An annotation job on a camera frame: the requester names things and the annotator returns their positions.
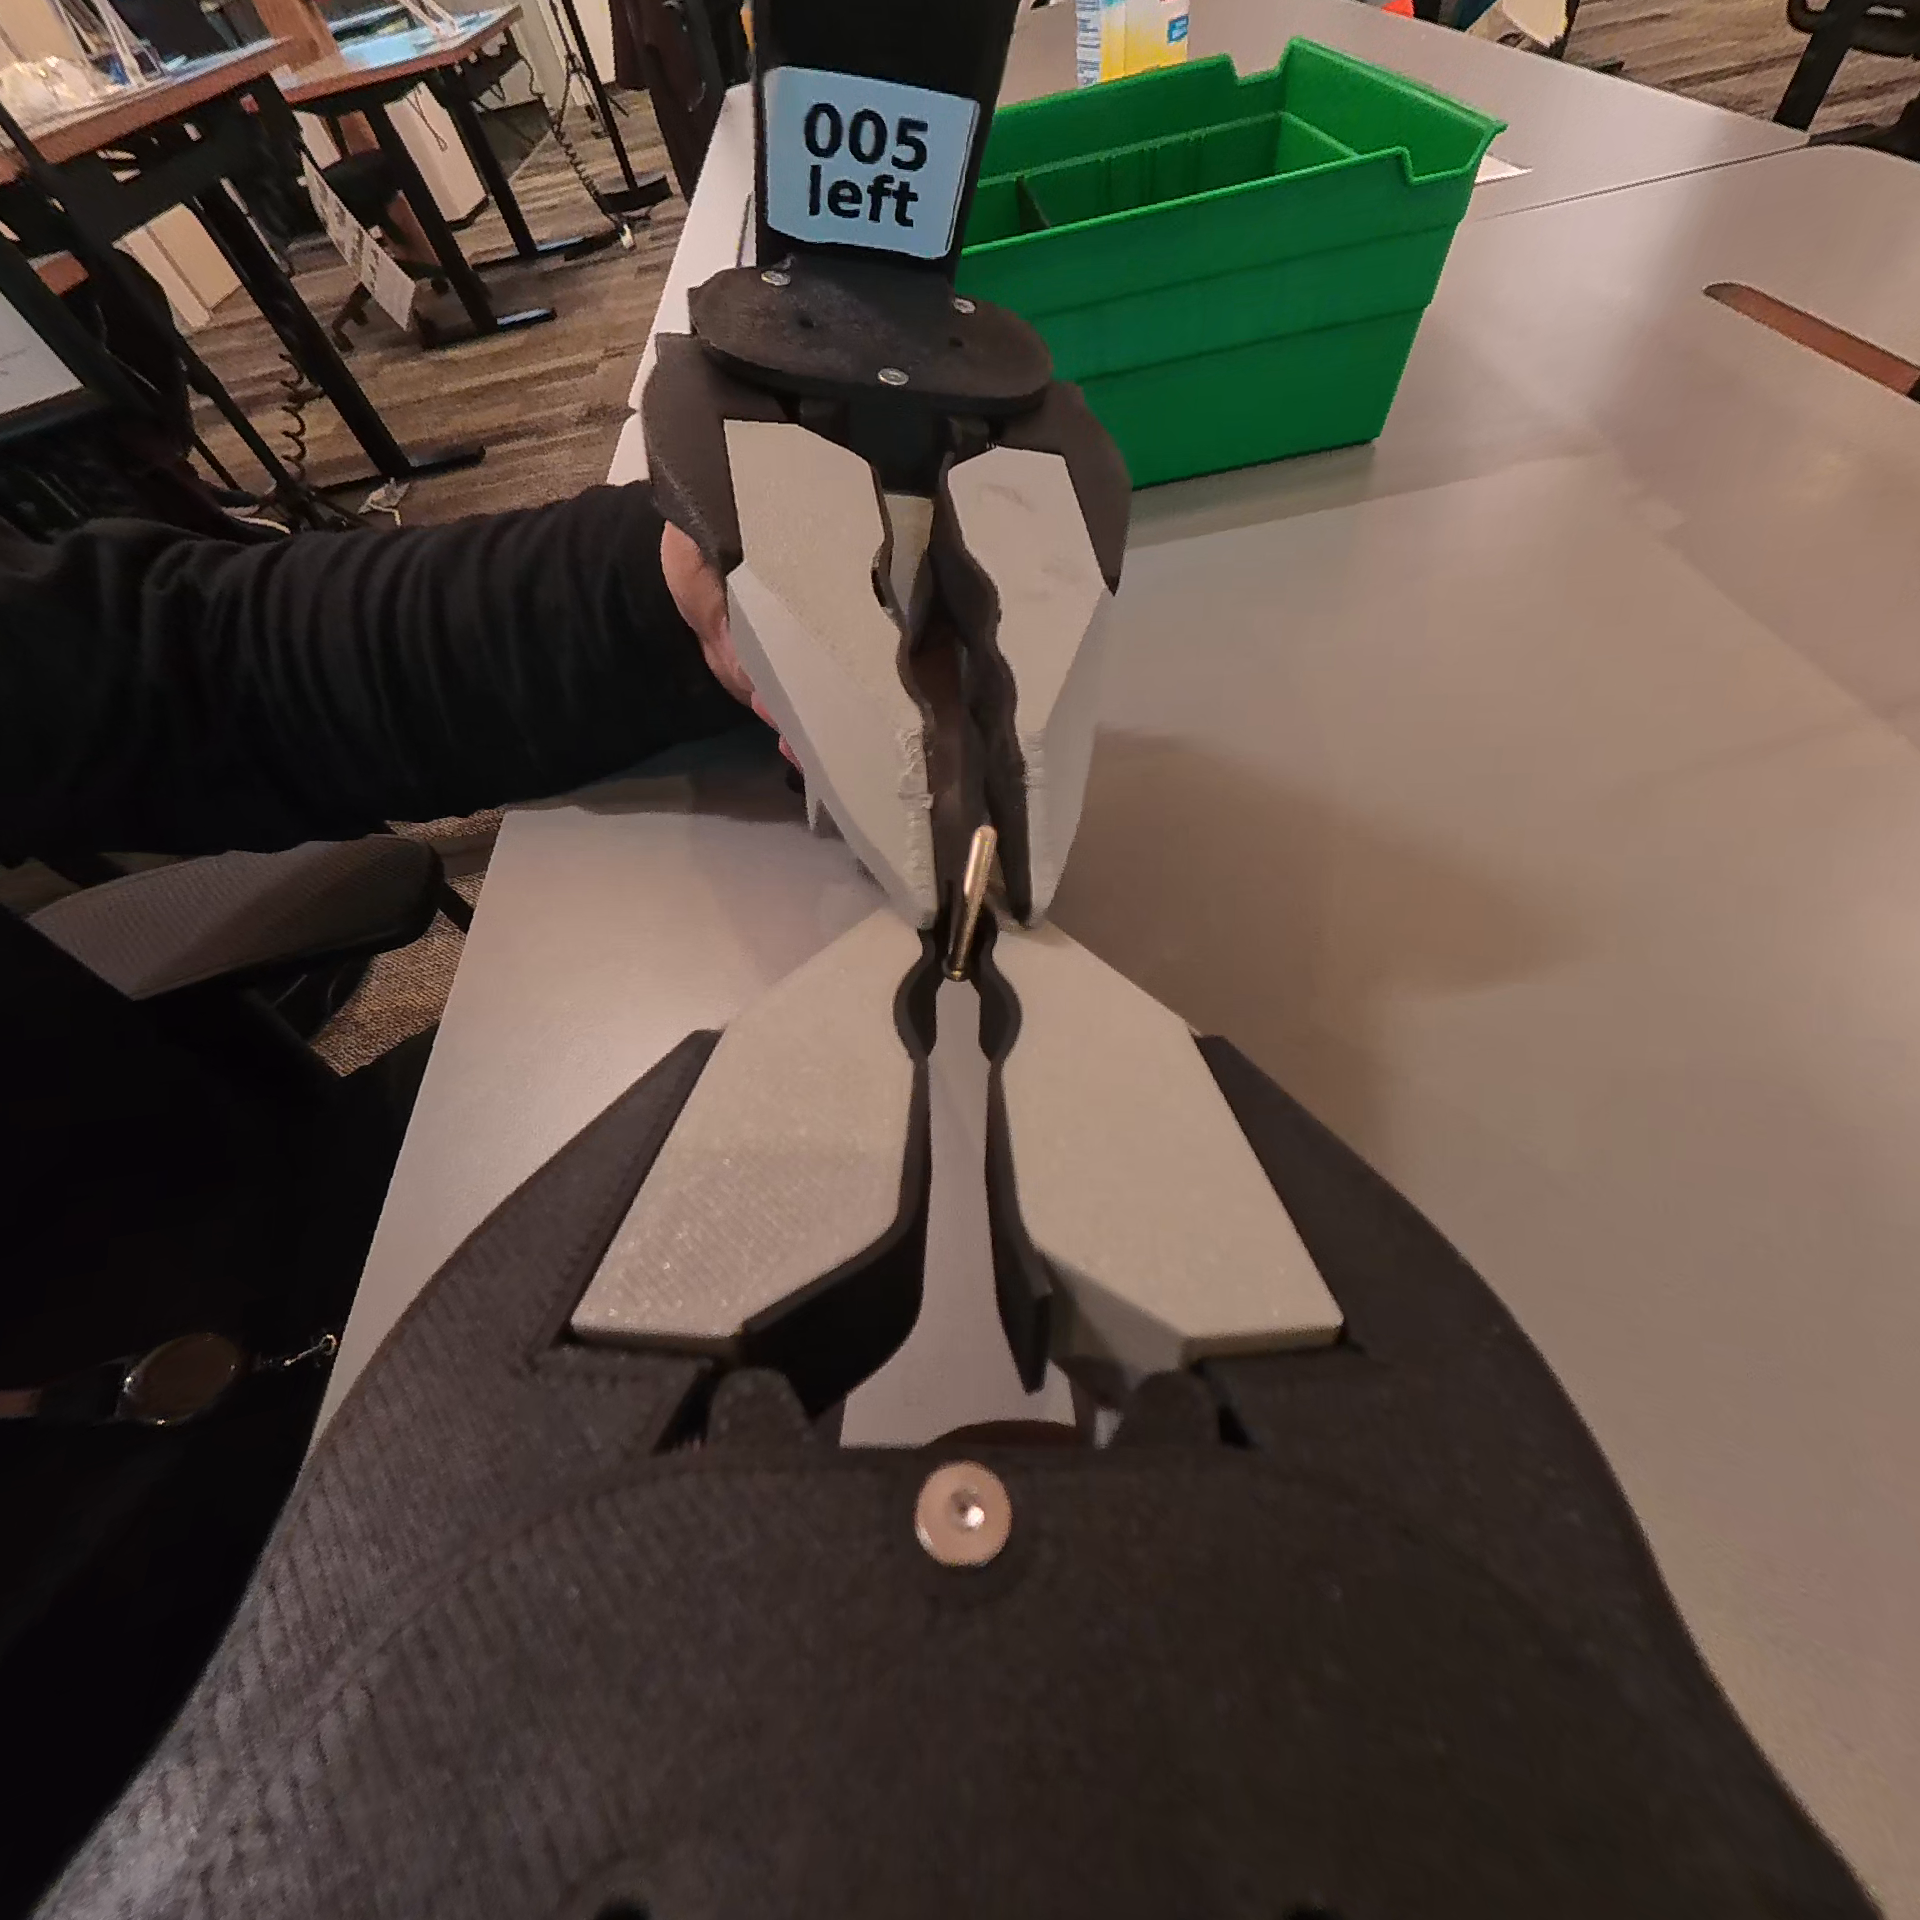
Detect person's black-clothed torso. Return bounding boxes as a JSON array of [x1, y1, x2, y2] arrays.
[[0, 901, 452, 1920]]

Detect brown table black legs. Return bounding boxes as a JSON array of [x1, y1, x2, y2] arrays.
[[0, 32, 489, 528], [269, 0, 676, 332]]

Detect green plastic bin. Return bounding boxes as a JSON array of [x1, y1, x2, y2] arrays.
[[957, 37, 1508, 492]]

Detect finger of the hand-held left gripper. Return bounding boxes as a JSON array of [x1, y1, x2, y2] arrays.
[[937, 448, 1121, 923], [724, 416, 947, 920]]

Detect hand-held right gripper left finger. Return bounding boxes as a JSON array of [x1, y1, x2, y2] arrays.
[[566, 908, 947, 1421]]

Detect person's left hand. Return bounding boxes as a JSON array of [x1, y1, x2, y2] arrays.
[[660, 517, 824, 804]]

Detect silver metal pin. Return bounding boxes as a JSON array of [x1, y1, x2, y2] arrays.
[[941, 822, 1001, 987]]

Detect grey mesh office chair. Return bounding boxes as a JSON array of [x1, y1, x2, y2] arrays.
[[22, 832, 482, 1082]]

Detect badge reel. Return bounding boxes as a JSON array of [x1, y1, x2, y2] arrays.
[[105, 1327, 345, 1431]]

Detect person's left forearm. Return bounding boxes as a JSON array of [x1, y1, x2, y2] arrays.
[[0, 479, 753, 872]]

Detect white hanging tag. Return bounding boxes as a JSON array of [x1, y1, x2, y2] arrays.
[[320, 191, 426, 328]]

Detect black office chair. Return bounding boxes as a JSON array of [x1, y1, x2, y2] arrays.
[[1776, 0, 1920, 127]]

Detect yellow blue container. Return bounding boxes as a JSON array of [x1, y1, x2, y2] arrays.
[[1073, 0, 1194, 85]]

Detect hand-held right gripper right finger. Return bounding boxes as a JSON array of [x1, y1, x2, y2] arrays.
[[977, 915, 1347, 1445]]

